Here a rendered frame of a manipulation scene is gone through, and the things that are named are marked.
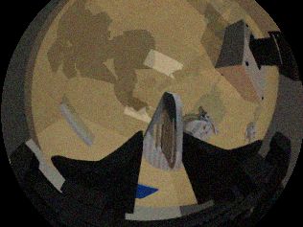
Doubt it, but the blue flat square plate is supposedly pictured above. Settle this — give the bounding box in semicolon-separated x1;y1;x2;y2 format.
136;184;159;198

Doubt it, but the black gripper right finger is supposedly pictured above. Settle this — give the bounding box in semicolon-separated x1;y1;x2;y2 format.
181;132;263;205

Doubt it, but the grey square bar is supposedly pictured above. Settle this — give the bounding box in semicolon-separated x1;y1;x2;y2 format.
58;103;93;148

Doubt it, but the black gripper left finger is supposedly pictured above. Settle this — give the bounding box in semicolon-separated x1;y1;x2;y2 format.
51;131;144;214

